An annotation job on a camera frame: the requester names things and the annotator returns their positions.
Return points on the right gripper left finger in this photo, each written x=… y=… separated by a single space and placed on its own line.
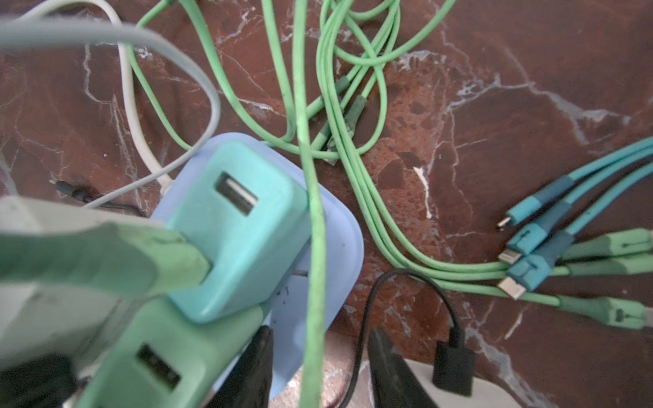
x=248 y=384

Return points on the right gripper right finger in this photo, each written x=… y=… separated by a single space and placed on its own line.
x=393 y=382

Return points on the mint teal plug adapter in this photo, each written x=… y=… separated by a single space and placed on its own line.
x=247 y=216

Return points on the small white charger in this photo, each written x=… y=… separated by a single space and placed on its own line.
x=37 y=319

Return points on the green plug adapter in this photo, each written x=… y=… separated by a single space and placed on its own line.
x=165 y=360

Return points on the white charger block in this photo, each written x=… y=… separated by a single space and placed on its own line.
x=484 y=393

